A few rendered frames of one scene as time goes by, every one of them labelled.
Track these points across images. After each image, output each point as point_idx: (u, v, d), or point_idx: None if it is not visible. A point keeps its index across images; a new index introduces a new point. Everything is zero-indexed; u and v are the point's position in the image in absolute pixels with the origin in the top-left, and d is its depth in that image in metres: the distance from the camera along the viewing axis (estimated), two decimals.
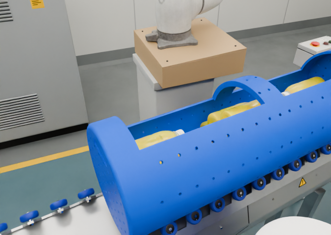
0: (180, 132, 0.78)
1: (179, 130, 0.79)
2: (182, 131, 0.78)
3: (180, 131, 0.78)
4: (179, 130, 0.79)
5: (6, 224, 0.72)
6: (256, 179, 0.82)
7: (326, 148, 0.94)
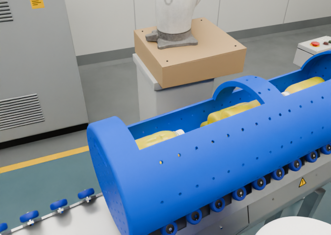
0: (180, 132, 0.78)
1: (179, 130, 0.79)
2: (182, 131, 0.78)
3: (180, 131, 0.78)
4: (179, 130, 0.79)
5: (6, 224, 0.72)
6: (256, 179, 0.82)
7: (326, 148, 0.94)
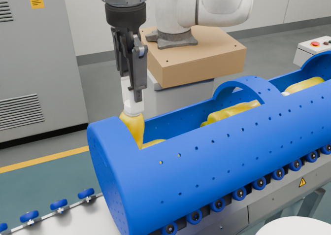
0: (125, 109, 0.65)
1: (124, 107, 0.65)
2: (125, 106, 0.64)
3: (124, 107, 0.65)
4: (124, 105, 0.65)
5: (6, 224, 0.72)
6: (256, 179, 0.82)
7: (326, 148, 0.94)
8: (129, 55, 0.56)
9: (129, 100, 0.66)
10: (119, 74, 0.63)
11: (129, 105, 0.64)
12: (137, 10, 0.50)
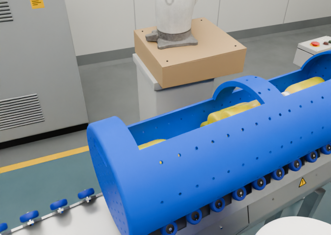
0: None
1: None
2: None
3: None
4: None
5: (6, 224, 0.72)
6: (256, 179, 0.82)
7: (326, 148, 0.94)
8: None
9: None
10: None
11: None
12: None
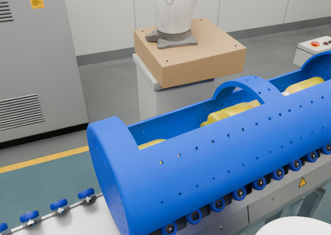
0: None
1: None
2: None
3: None
4: None
5: (6, 224, 0.72)
6: (256, 179, 0.82)
7: (326, 148, 0.94)
8: None
9: None
10: None
11: None
12: None
